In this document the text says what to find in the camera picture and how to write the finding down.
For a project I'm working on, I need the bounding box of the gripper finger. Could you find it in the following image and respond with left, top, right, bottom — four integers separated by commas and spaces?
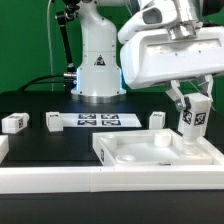
166, 80, 186, 112
198, 75, 213, 98

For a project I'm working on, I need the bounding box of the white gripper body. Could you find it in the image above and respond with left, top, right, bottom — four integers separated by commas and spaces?
120, 27, 224, 89

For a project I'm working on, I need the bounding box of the white square table top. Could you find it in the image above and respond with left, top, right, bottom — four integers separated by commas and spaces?
92, 128, 214, 167

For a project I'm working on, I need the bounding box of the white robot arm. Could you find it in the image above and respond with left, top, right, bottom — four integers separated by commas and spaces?
63, 0, 224, 101

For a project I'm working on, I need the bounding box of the white U-shaped fence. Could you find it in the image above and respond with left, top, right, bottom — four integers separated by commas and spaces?
0, 134, 224, 195

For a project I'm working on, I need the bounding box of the white sheet with tags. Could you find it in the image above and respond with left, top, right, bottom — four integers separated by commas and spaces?
61, 113, 141, 127

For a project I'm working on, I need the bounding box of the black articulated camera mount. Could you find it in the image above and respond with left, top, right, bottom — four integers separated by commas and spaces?
54, 0, 81, 73

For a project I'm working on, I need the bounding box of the black cable bundle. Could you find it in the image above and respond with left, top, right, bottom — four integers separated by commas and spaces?
18, 73, 78, 93

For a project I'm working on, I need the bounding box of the grey thin cable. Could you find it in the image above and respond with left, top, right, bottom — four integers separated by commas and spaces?
45, 0, 56, 93

